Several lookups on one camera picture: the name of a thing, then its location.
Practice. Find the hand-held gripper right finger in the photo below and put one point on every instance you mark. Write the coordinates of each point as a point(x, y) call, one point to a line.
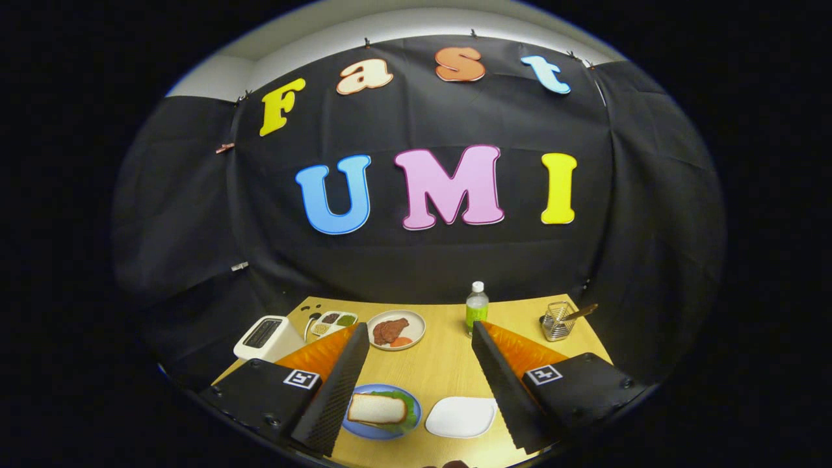
point(507, 390)

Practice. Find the black backdrop cloth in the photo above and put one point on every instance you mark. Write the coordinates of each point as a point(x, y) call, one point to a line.
point(422, 260)

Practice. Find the white round plate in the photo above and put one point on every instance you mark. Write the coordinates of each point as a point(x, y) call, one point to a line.
point(416, 324)

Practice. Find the orange tomato slice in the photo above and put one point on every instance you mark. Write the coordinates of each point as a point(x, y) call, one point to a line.
point(402, 342)

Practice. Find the green lettuce leaf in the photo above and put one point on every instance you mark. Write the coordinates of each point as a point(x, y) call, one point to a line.
point(411, 413)

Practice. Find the white square plate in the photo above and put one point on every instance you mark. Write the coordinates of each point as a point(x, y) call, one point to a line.
point(461, 417)

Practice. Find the white toaster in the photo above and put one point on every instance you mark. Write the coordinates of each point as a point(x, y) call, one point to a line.
point(279, 341)

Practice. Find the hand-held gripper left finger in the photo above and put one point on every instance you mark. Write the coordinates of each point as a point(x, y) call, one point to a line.
point(331, 383)

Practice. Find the divided white dish with beans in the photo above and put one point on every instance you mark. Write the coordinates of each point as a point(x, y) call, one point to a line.
point(335, 324)

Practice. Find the green label plastic bottle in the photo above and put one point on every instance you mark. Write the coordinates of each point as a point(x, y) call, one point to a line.
point(476, 312)

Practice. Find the toasted white bread slice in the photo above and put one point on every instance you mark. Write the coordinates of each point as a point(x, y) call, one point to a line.
point(377, 409)

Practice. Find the brown meat slice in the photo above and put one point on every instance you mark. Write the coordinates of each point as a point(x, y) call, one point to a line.
point(379, 333)
point(398, 327)

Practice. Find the blue round plate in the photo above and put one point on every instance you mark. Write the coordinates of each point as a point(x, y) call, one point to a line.
point(364, 432)

